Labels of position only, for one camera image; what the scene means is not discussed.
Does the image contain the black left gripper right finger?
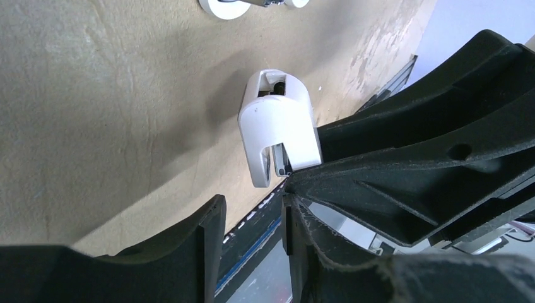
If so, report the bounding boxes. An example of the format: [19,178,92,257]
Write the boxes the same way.
[282,194,534,302]

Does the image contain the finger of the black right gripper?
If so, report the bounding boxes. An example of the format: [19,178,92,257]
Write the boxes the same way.
[319,30,534,162]
[287,90,534,246]

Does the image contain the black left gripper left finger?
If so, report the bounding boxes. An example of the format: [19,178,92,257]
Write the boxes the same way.
[1,194,226,302]

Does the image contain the long white stapler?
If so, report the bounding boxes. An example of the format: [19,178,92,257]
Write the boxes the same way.
[198,0,311,21]

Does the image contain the aluminium frame rails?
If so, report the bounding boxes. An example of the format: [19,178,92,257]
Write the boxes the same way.
[355,55,418,114]

